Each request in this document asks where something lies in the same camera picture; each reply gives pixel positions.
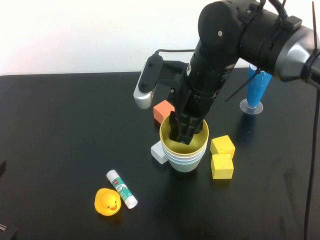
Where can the yellow cube block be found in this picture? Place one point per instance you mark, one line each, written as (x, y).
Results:
(222, 146)
(222, 167)

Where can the white cube block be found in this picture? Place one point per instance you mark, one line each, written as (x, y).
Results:
(157, 152)

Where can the pink plastic cup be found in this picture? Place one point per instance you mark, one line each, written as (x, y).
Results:
(185, 155)

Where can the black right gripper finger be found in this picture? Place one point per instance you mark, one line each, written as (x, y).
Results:
(186, 138)
(173, 127)

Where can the blue plastic cup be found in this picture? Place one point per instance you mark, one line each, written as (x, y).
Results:
(185, 158)

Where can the blue cone glass clear base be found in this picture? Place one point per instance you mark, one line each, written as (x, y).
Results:
(255, 92)

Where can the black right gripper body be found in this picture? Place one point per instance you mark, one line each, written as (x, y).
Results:
(195, 112)

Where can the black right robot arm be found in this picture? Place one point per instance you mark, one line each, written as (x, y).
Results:
(225, 30)

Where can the orange cube block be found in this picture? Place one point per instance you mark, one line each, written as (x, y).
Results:
(161, 111)

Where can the yellow plastic cup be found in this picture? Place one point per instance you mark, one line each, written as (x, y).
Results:
(180, 147)

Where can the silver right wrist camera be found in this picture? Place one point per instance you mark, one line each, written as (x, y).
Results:
(145, 85)

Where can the white green glue stick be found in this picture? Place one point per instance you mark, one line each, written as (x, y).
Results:
(122, 188)

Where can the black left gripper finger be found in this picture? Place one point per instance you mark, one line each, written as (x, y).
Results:
(2, 168)

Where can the yellow rubber duck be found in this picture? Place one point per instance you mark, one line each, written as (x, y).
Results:
(107, 201)

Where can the green plastic cup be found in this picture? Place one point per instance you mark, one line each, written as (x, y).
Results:
(185, 166)

